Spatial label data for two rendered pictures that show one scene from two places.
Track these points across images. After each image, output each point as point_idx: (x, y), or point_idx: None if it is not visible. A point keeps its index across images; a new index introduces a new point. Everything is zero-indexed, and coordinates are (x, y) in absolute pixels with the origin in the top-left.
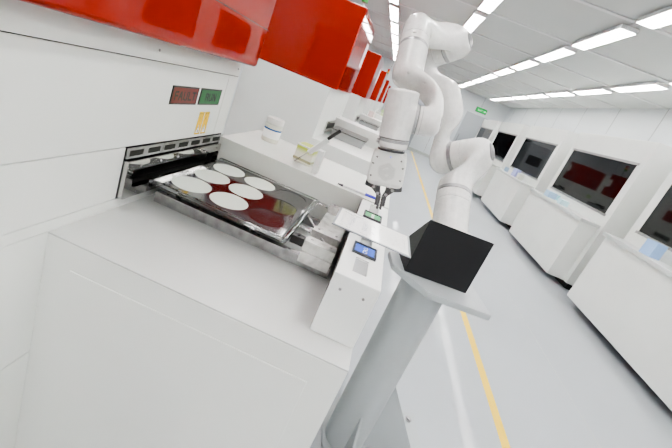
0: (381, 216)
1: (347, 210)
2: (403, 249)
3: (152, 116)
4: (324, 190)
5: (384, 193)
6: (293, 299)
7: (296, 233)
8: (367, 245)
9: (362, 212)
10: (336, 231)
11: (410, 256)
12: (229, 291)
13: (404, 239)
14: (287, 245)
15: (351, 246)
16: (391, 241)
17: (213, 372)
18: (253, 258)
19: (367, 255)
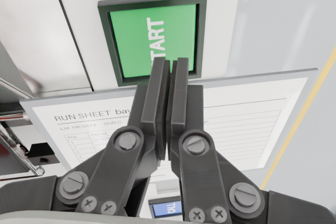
0: (202, 0)
1: (55, 107)
2: (257, 157)
3: None
4: None
5: (181, 187)
6: None
7: (36, 160)
8: (172, 201)
9: (99, 36)
10: (55, 12)
11: (267, 166)
12: (58, 176)
13: (281, 110)
14: (4, 67)
15: (147, 208)
16: (228, 151)
17: None
18: (18, 134)
19: (176, 215)
